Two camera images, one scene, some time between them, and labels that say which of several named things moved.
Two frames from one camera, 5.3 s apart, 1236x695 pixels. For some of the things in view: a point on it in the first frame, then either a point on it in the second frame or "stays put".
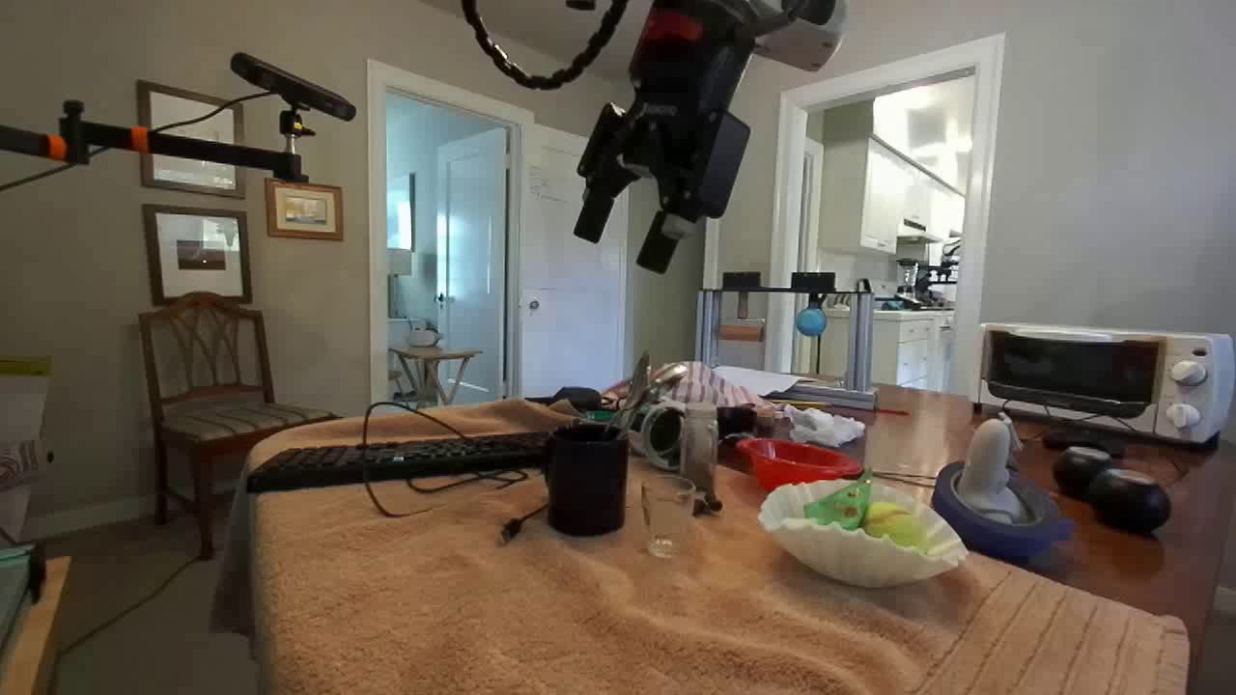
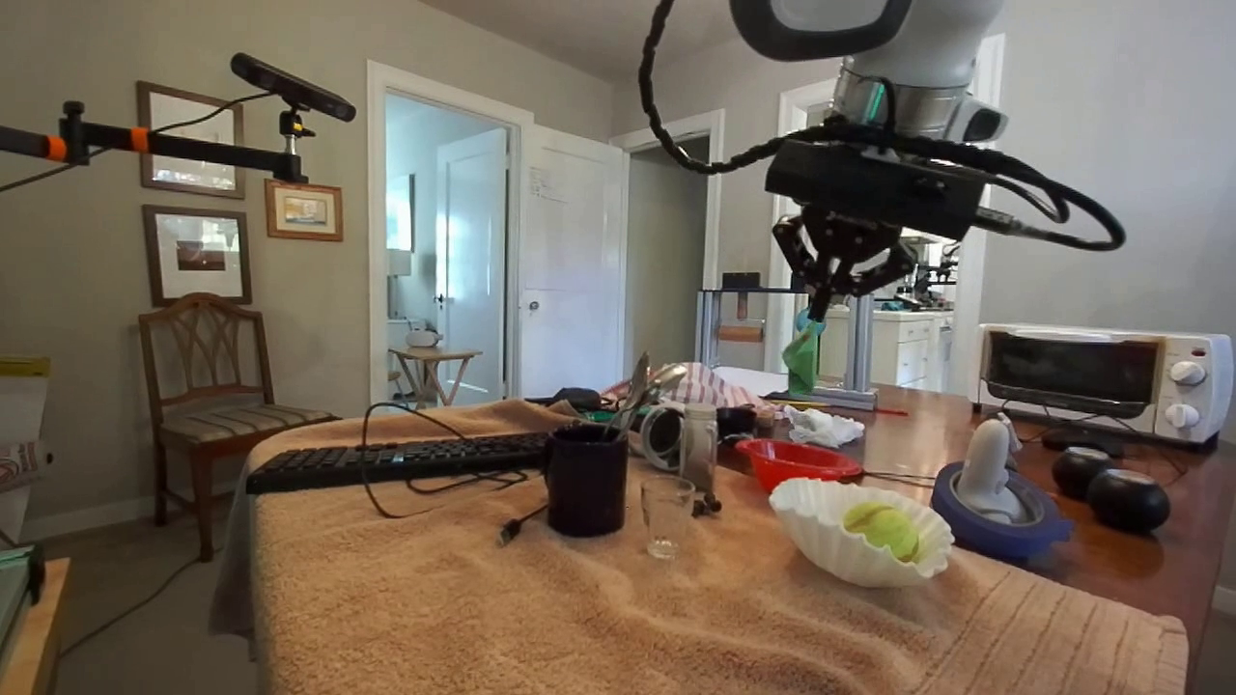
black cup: [587, 482] stays put
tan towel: [461, 586] stays put
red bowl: [786, 463] stays put
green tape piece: [843, 506] -> [804, 353]
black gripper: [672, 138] -> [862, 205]
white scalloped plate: [862, 530] stays put
